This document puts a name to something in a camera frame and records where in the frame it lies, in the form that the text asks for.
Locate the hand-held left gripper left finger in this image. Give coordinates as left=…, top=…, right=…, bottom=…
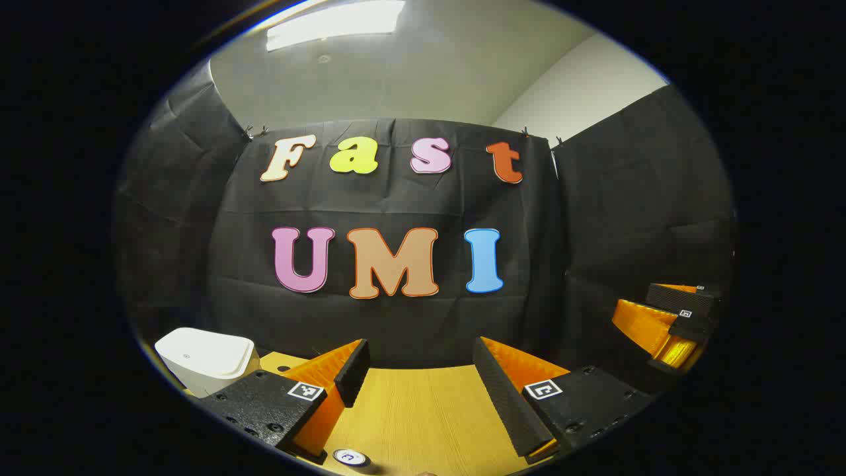
left=197, top=338, right=371, bottom=463

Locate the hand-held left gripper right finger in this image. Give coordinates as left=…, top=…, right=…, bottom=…
left=472, top=335, right=656, bottom=461

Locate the blue pop can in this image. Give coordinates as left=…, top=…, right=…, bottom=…
left=332, top=448, right=371, bottom=469

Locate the white desktop garbage bin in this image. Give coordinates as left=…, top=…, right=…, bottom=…
left=154, top=327, right=262, bottom=399

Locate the wooden desktop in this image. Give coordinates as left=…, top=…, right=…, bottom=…
left=182, top=350, right=553, bottom=476

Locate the ceiling light panel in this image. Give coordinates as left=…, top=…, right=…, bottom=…
left=266, top=0, right=406, bottom=52

